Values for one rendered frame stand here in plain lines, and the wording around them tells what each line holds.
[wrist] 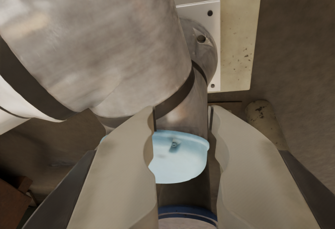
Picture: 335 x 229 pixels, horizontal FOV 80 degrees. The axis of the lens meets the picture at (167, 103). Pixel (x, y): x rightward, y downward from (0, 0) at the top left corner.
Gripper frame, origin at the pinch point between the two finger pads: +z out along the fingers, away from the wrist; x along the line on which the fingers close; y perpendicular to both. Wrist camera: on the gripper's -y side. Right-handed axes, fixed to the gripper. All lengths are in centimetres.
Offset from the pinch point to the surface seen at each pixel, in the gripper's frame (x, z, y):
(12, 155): -120, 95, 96
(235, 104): 27, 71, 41
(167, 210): -4, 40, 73
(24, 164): -118, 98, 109
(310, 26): 45, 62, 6
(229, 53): 11.4, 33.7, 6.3
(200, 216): 9, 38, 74
